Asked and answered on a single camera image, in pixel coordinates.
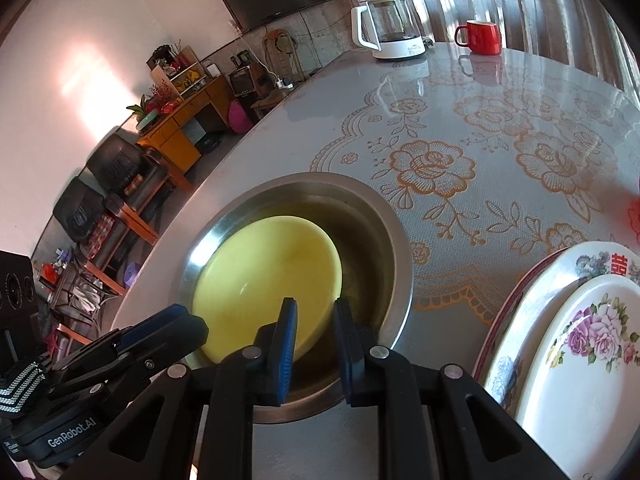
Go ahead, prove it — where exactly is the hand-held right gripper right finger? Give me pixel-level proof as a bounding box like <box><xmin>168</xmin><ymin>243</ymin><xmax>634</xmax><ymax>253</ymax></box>
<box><xmin>332</xmin><ymin>298</ymin><xmax>558</xmax><ymax>480</ymax></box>

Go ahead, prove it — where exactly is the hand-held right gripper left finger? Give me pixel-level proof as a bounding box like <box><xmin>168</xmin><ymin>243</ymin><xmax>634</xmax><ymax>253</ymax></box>
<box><xmin>82</xmin><ymin>297</ymin><xmax>299</xmax><ymax>480</ymax></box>

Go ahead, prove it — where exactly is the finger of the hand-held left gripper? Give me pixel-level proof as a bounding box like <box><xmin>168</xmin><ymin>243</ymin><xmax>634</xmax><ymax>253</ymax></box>
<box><xmin>52</xmin><ymin>304</ymin><xmax>190</xmax><ymax>376</ymax></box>
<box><xmin>50</xmin><ymin>317</ymin><xmax>208</xmax><ymax>401</ymax></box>

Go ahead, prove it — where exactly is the yellow plastic bowl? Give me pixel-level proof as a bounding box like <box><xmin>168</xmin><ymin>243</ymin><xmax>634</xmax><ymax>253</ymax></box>
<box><xmin>191</xmin><ymin>216</ymin><xmax>343</xmax><ymax>363</ymax></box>

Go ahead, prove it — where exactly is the stainless steel bowl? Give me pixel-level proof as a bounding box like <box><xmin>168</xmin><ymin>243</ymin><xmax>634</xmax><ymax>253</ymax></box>
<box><xmin>181</xmin><ymin>172</ymin><xmax>415</xmax><ymax>422</ymax></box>

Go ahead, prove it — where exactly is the pink rimmed floral plate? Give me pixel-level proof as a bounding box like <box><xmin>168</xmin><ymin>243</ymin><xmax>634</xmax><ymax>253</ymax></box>
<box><xmin>472</xmin><ymin>247</ymin><xmax>571</xmax><ymax>391</ymax></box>

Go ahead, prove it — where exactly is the white rose print plate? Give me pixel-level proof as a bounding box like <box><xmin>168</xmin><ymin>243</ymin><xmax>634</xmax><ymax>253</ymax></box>
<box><xmin>515</xmin><ymin>274</ymin><xmax>640</xmax><ymax>480</ymax></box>

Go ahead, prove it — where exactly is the black leather armchair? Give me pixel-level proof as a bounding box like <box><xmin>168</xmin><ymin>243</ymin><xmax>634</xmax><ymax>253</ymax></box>
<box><xmin>86</xmin><ymin>132</ymin><xmax>146</xmax><ymax>196</ymax></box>
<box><xmin>52</xmin><ymin>177</ymin><xmax>108</xmax><ymax>243</ymax></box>

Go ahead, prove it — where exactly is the orange wooden cabinet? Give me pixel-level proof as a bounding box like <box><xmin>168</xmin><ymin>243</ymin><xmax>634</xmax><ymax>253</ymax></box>
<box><xmin>137</xmin><ymin>75</ymin><xmax>233</xmax><ymax>171</ymax></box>

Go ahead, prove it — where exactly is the magenta round stool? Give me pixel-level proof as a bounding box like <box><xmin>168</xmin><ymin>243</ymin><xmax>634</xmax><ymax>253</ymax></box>
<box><xmin>227</xmin><ymin>100</ymin><xmax>253</xmax><ymax>133</ymax></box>

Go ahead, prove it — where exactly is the floral lace table mat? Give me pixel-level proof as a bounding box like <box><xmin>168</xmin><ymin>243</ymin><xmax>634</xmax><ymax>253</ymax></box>
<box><xmin>310</xmin><ymin>67</ymin><xmax>640</xmax><ymax>331</ymax></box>

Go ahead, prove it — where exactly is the cluttered small shelf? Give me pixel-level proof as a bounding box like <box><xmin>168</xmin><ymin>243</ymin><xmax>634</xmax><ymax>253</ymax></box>
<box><xmin>146</xmin><ymin>45</ymin><xmax>206</xmax><ymax>93</ymax></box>

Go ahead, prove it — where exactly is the black speaker box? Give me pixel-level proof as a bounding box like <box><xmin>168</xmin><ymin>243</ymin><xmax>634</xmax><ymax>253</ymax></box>
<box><xmin>229</xmin><ymin>62</ymin><xmax>266</xmax><ymax>96</ymax></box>

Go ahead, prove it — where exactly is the bentwood chair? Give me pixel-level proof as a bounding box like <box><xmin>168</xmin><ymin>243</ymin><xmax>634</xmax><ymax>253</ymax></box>
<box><xmin>263</xmin><ymin>30</ymin><xmax>301</xmax><ymax>83</ymax></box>

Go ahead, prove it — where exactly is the glass kettle white base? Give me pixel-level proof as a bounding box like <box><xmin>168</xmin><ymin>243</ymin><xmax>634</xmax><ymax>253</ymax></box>
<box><xmin>350</xmin><ymin>0</ymin><xmax>427</xmax><ymax>61</ymax></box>

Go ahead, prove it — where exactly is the red mug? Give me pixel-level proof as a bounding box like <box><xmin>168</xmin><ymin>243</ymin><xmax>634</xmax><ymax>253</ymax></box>
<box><xmin>454</xmin><ymin>20</ymin><xmax>503</xmax><ymax>56</ymax></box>

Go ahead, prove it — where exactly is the beige sheer curtain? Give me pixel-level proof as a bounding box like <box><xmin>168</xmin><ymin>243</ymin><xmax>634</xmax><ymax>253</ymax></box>
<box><xmin>335</xmin><ymin>0</ymin><xmax>640</xmax><ymax>106</ymax></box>

